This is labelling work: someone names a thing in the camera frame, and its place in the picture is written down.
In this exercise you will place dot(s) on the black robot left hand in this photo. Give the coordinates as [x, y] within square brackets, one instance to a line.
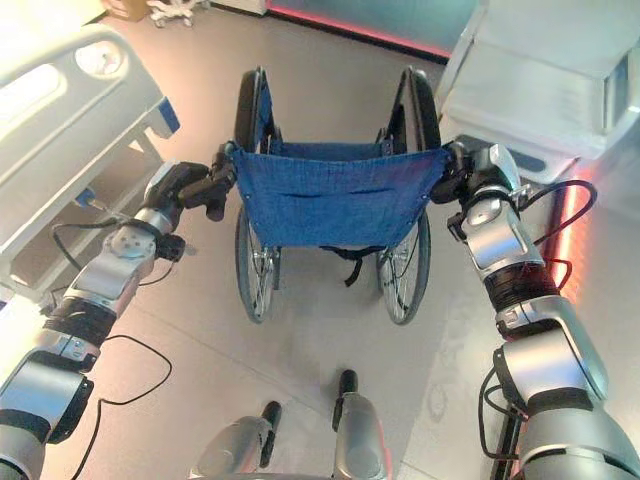
[187, 185]

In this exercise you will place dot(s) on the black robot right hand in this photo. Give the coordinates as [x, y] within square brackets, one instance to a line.
[500, 167]

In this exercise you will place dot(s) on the blue fabric folding wheelchair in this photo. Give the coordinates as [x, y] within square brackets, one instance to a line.
[330, 200]

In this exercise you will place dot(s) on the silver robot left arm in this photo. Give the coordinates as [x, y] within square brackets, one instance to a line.
[112, 272]

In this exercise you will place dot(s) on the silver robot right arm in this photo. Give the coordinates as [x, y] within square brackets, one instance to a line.
[507, 245]

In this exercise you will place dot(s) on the white hospital bed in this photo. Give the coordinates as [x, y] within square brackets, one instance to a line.
[55, 125]

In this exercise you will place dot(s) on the white wheeled stand base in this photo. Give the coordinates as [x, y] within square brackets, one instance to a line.
[170, 14]

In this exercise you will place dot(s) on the black red-lit baseboard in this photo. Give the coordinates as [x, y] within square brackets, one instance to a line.
[360, 35]

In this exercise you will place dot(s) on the silver robot right leg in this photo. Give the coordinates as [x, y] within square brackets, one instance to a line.
[357, 430]

